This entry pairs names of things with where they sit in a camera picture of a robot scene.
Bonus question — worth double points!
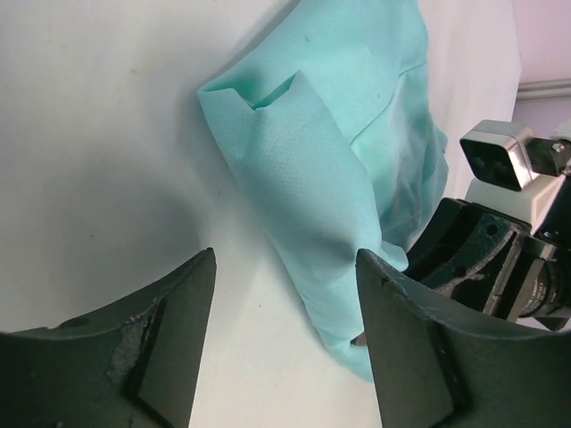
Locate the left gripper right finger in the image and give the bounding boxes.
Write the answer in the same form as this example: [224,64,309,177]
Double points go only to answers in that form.
[356,250,570,427]

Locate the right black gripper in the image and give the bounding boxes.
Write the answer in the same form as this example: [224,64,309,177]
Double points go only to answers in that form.
[405,198,570,331]

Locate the teal t shirt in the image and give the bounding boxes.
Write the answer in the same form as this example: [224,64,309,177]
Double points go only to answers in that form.
[198,1,448,381]

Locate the aluminium front rail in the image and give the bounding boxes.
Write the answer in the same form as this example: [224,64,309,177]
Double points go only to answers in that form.
[517,78,571,101]

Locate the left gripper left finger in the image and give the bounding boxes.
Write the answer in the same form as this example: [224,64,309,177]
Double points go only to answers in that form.
[1,249,217,427]

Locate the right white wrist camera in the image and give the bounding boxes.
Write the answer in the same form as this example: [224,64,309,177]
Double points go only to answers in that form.
[460,120,570,234]

